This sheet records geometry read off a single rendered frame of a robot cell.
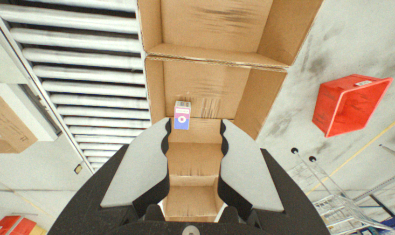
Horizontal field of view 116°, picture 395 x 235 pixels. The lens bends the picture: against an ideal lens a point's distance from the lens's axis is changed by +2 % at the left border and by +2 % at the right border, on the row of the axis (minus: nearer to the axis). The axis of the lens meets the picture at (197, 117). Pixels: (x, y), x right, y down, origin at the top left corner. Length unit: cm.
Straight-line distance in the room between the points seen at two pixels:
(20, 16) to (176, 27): 55
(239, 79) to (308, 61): 136
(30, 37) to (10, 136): 51
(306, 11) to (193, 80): 30
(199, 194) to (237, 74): 73
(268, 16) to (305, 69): 137
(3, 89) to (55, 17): 45
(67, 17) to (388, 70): 271
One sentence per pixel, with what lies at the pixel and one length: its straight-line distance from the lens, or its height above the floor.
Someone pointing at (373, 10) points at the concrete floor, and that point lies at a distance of 204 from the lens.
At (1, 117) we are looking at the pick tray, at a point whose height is 80.
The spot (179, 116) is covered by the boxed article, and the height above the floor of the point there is 93.
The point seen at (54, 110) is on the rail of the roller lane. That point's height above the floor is 74.
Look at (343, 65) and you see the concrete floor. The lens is 209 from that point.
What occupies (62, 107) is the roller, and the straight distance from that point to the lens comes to 92.
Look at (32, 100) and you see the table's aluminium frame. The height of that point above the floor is 71.
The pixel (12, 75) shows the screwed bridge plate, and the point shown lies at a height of 75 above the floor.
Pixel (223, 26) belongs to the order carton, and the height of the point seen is 89.
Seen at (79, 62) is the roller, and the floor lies 75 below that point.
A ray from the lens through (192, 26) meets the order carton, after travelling 42.
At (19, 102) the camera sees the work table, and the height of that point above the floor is 75.
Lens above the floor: 131
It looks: 55 degrees down
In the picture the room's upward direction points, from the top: 175 degrees clockwise
